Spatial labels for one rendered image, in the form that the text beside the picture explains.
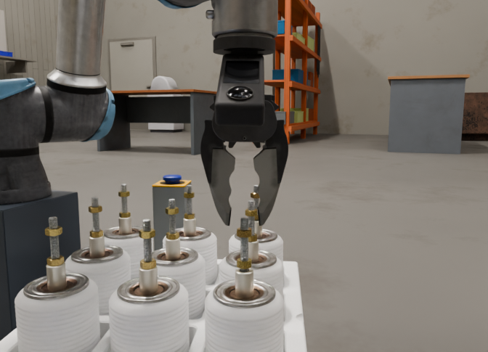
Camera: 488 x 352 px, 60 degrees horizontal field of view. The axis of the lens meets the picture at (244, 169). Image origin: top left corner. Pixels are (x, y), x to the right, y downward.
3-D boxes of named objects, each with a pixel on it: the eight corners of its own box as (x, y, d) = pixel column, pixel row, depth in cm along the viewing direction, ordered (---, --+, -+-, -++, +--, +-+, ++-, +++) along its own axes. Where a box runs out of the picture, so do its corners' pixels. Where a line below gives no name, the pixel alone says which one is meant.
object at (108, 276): (63, 387, 62) (56, 268, 59) (77, 350, 71) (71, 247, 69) (131, 379, 63) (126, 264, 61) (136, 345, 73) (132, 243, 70)
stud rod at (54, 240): (50, 276, 53) (46, 217, 52) (57, 273, 54) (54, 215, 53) (55, 278, 52) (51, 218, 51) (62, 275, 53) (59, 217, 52)
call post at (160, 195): (155, 325, 93) (151, 186, 89) (164, 310, 100) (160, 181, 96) (186, 326, 93) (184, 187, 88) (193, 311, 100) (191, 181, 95)
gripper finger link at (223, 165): (230, 215, 55) (240, 144, 53) (229, 228, 49) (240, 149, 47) (206, 212, 54) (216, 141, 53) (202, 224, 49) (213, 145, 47)
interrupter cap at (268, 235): (229, 243, 72) (229, 239, 71) (240, 231, 79) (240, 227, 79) (274, 246, 70) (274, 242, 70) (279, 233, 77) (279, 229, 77)
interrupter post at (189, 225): (185, 239, 74) (185, 220, 73) (181, 235, 76) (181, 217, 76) (198, 236, 75) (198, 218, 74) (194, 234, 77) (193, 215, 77)
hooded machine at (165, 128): (186, 131, 947) (185, 77, 931) (173, 133, 897) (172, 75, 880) (160, 131, 972) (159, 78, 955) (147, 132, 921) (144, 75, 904)
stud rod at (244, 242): (240, 277, 51) (240, 216, 50) (248, 277, 51) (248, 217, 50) (240, 280, 50) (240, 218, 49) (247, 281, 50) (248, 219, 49)
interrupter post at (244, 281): (236, 291, 52) (236, 265, 52) (255, 292, 52) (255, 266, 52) (232, 300, 50) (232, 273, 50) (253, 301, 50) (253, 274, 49)
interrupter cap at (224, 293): (220, 281, 55) (220, 276, 55) (277, 285, 54) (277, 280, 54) (206, 308, 48) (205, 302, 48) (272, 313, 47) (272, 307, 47)
